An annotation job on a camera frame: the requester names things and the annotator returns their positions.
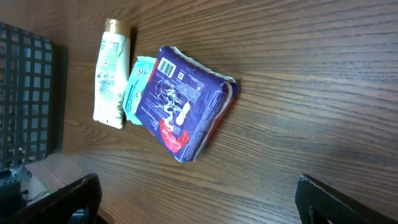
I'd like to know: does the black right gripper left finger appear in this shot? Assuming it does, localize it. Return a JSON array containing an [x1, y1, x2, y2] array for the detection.
[[1, 173, 102, 223]]

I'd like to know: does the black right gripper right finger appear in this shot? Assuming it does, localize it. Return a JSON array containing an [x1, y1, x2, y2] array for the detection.
[[295, 174, 397, 224]]

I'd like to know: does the teal wipes pack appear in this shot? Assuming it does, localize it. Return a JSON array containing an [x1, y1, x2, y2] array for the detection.
[[123, 56, 156, 125]]

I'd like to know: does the white tube gold cap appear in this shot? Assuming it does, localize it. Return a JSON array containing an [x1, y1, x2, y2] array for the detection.
[[93, 19, 131, 129]]

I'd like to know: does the purple pad package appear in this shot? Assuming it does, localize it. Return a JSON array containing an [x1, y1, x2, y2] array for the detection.
[[136, 46, 239, 162]]

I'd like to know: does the grey plastic basket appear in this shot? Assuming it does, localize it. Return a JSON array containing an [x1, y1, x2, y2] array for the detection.
[[1, 22, 59, 170]]

